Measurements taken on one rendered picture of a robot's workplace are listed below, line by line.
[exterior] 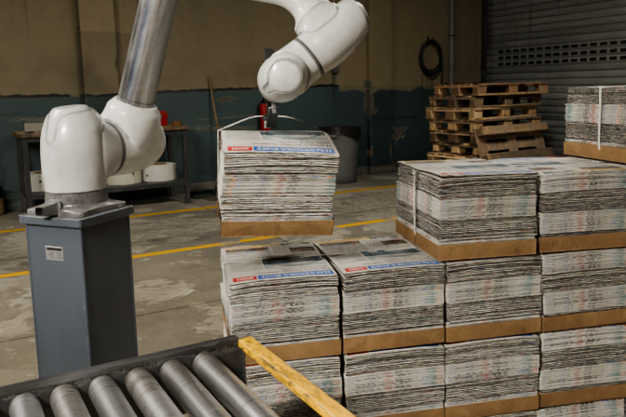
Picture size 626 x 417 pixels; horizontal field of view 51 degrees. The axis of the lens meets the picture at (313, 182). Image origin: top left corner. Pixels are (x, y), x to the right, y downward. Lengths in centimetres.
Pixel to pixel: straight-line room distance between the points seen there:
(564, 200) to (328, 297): 71
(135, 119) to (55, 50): 630
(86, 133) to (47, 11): 645
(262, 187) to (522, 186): 71
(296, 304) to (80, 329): 55
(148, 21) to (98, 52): 630
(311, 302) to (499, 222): 56
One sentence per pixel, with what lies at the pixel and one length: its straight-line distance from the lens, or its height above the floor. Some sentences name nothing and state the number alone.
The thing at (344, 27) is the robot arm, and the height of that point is 143.
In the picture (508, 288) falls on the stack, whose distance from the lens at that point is 192.
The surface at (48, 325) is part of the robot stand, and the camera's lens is 187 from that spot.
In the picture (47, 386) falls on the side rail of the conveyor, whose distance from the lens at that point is 128.
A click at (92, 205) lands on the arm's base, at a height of 102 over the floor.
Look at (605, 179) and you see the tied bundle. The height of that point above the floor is 103.
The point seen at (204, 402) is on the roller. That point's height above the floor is 80.
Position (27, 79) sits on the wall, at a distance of 807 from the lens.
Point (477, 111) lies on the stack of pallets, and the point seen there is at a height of 98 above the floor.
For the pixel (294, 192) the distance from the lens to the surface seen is 162.
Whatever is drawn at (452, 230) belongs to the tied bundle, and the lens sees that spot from 180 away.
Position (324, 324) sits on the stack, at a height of 69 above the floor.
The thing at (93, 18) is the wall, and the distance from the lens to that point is 814.
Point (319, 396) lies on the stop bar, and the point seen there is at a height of 82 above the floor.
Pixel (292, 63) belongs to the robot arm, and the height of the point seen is 136.
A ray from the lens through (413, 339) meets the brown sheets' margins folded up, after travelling 184.
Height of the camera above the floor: 131
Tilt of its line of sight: 8 degrees down
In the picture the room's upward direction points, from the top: 1 degrees counter-clockwise
